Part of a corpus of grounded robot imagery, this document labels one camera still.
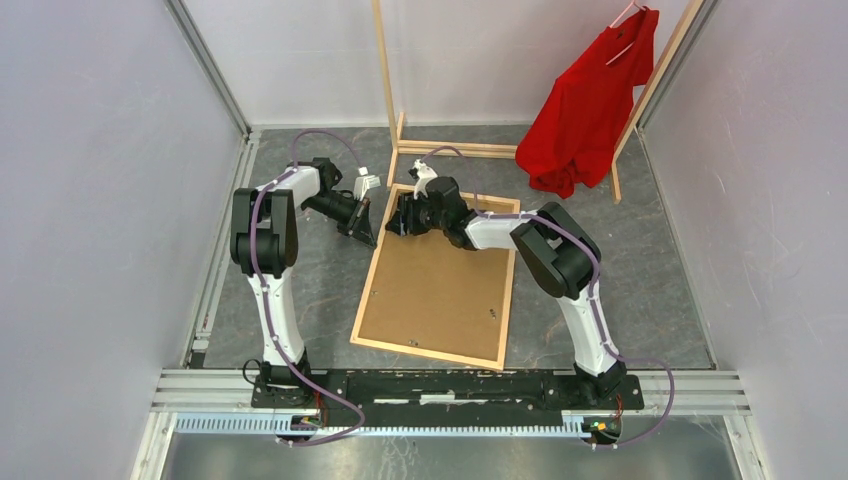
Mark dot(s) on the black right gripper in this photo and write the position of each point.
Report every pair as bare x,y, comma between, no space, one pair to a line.
404,217

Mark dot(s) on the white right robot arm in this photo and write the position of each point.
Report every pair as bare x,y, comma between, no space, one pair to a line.
563,260

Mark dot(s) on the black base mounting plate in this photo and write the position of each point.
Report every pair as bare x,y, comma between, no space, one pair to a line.
447,398

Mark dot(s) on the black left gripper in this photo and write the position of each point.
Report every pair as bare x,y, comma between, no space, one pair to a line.
361,229

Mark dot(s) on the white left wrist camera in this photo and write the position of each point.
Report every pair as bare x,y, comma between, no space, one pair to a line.
364,182

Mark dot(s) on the red t-shirt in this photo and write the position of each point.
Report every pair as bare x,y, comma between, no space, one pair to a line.
573,138

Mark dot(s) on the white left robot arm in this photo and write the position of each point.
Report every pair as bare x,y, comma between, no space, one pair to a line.
264,243

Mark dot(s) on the brown backing board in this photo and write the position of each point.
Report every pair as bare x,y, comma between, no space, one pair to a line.
437,291

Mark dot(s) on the pink clothes hanger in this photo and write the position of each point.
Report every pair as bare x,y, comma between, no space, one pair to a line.
627,25

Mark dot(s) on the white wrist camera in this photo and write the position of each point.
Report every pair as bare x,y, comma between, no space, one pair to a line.
364,182
422,174

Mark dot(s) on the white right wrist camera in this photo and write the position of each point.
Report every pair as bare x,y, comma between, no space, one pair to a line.
422,174

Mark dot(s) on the light wooden picture frame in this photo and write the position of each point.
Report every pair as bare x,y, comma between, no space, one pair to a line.
364,298

